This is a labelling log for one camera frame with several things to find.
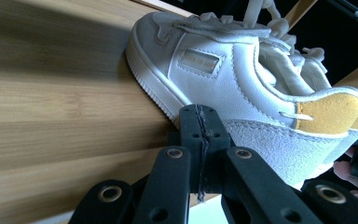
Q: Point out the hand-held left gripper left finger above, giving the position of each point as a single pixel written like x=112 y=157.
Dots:
x=192 y=137

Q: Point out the black metal stand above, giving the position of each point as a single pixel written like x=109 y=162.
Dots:
x=354 y=12

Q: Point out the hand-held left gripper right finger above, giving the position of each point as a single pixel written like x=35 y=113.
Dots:
x=215 y=133

